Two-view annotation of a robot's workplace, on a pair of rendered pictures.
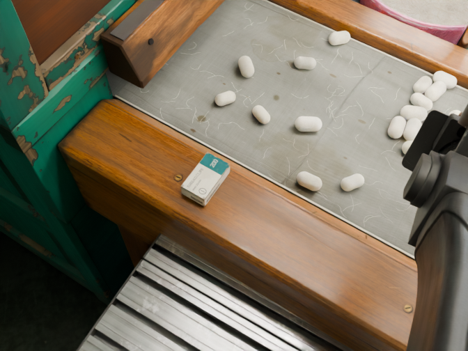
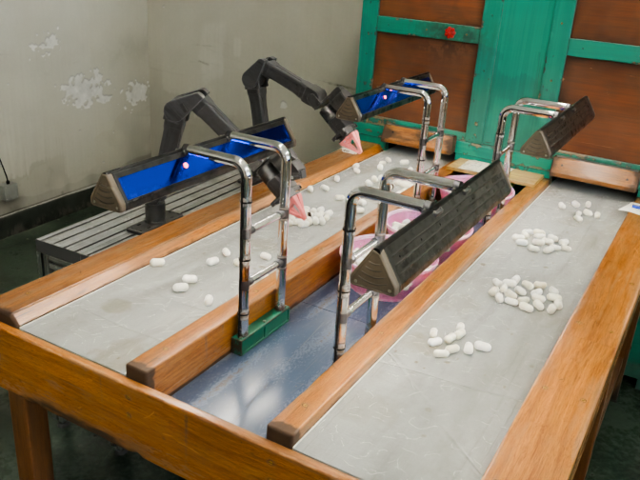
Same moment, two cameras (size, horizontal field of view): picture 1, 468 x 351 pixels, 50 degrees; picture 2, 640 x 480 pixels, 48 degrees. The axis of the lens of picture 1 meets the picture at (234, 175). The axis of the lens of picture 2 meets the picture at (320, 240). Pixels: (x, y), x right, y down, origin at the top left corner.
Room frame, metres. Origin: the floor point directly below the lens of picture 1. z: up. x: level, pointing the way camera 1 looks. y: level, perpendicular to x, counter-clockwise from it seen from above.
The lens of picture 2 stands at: (0.22, -2.71, 1.54)
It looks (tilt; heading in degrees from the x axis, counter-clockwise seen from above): 23 degrees down; 90
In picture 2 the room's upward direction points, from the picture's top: 4 degrees clockwise
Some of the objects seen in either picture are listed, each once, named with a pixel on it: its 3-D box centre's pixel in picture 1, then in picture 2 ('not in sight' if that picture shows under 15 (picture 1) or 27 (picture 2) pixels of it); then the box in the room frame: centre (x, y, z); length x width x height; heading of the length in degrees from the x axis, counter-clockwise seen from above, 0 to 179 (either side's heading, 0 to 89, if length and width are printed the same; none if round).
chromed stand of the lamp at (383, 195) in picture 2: not in sight; (396, 288); (0.38, -1.42, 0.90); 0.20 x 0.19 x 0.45; 62
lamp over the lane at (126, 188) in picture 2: not in sight; (208, 155); (-0.04, -1.18, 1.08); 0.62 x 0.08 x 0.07; 62
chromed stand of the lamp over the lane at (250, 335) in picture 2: not in sight; (234, 239); (0.03, -1.23, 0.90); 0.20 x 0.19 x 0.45; 62
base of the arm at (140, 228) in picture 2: not in sight; (155, 211); (-0.30, -0.61, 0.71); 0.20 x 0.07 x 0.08; 63
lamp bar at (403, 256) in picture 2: not in sight; (446, 213); (0.45, -1.45, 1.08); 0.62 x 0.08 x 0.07; 62
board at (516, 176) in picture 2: not in sight; (494, 171); (0.85, -0.12, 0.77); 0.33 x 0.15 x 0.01; 152
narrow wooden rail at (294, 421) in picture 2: not in sight; (458, 274); (0.60, -0.92, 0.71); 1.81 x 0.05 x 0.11; 62
